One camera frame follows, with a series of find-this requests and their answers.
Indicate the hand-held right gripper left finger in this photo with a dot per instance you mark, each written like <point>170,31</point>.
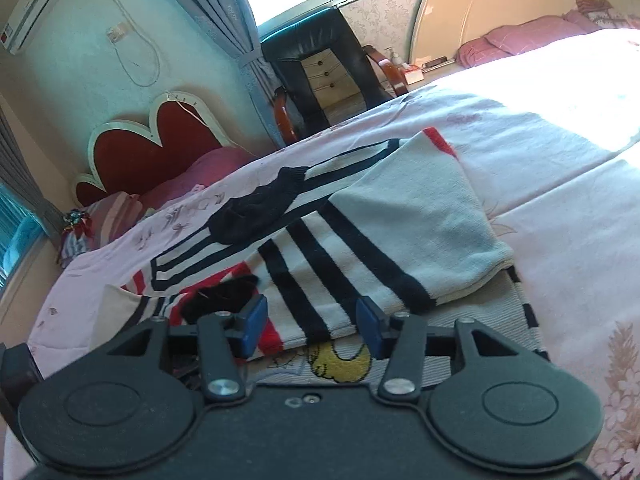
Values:
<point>255,322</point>

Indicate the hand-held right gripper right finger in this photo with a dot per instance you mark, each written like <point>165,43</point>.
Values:
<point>372,327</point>

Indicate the black red striped knit sweater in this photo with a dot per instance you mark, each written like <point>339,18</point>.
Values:
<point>425,220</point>

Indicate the grey ribbed cartoon print garment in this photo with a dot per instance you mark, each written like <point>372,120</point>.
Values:
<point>480,315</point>

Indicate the magenta pillow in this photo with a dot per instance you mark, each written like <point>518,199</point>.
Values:
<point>200,175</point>

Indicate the pink striped pillow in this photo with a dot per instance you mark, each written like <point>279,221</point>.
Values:
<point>110,220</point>

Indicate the small ribbon ornament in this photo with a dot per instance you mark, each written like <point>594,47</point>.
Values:
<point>76,221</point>

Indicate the floral bed sheet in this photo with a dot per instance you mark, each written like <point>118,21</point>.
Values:
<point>575,260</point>

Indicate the teal tinted window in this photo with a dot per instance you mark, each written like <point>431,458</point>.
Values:
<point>17,240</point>

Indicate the white red box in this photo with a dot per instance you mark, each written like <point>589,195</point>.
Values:
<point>413,75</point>

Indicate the small beige drawer unit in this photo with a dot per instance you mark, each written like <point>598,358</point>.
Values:
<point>330,72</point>

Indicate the cream nightstand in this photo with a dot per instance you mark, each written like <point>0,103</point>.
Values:
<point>440,72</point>

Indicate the dark phone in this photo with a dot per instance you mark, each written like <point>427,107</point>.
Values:
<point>435,62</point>

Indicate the small white bottle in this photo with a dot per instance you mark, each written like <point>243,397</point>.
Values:
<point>395,56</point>

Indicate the grey pleated curtain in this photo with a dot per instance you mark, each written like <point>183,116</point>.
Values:
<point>25,175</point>

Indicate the black leather armchair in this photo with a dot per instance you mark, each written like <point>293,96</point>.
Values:
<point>300,40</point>

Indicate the pink checked pillow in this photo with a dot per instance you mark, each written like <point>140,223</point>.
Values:
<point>477,54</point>
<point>530,35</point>

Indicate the blue-grey window curtain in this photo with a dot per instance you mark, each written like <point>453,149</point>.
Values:
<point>230,25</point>

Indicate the patterned plaid pillow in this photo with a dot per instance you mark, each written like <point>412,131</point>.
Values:
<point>597,10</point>

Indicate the white wall socket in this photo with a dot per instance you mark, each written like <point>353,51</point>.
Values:
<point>116,34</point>

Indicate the white wall air conditioner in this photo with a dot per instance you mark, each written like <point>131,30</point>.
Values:
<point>35,5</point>

